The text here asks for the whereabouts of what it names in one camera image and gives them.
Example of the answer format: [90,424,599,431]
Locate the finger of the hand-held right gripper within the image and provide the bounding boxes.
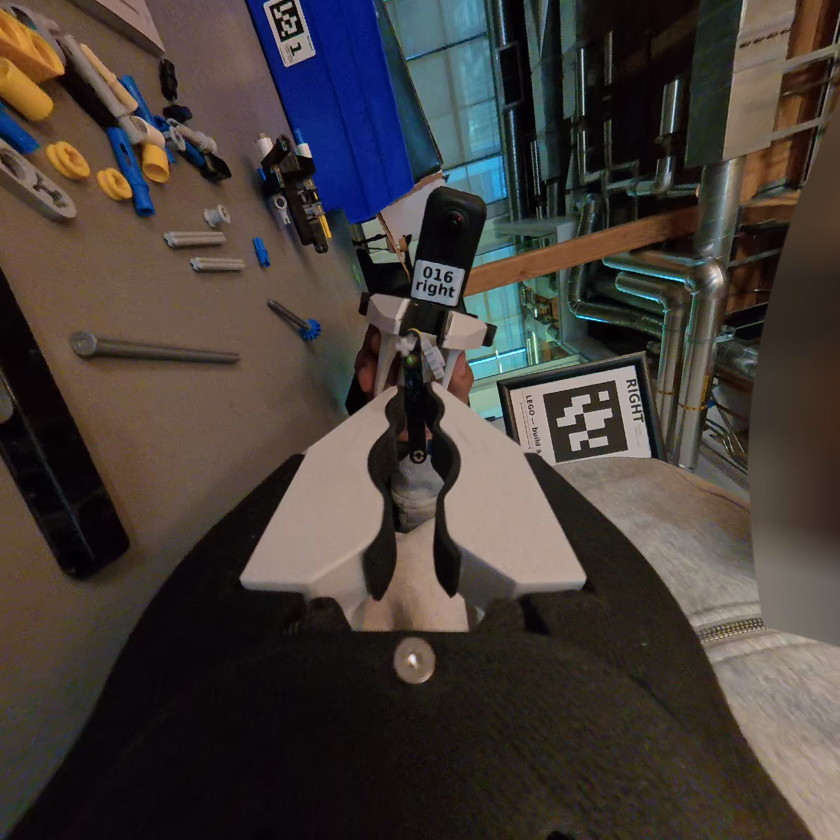
[427,308,497,390]
[360,295,422,396]

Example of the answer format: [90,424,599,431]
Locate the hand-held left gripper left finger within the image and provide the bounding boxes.
[239,386,403,602]

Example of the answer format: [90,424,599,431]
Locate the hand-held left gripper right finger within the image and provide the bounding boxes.
[428,386,588,599]

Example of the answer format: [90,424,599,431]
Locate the grey lego gear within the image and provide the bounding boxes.
[410,331,449,379]

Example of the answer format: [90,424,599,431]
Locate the black yellow lego assembly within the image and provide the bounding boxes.
[397,356,435,468]

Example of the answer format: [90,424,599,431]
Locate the large black lego assembly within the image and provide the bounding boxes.
[256,130,333,255]

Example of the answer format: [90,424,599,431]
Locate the grey lego axle with stop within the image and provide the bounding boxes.
[70,331,241,366]

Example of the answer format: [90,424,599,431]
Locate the lego instruction booklet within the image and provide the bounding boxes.
[84,0,166,55]

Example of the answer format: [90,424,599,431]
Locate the pile of loose lego pieces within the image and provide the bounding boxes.
[0,0,233,222]

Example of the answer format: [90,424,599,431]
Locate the person's right hand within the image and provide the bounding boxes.
[346,325,475,421]

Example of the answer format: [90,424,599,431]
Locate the grey axle with blue gear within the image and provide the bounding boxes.
[265,298,321,341]

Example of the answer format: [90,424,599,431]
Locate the framed marker sign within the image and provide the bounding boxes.
[496,352,668,468]

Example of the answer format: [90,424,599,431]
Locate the wooden beam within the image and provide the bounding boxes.
[465,190,800,298]

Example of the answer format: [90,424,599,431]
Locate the large glass window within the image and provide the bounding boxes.
[386,0,573,421]

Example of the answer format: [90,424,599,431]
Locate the blue storage bin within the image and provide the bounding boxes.
[245,0,445,225]

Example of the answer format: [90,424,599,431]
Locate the metal ventilation pipes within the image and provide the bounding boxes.
[499,0,798,471]

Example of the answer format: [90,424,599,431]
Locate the black long bar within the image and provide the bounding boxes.
[0,268,130,580]

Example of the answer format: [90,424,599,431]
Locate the person's grey sweatshirt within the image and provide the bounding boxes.
[554,455,840,840]

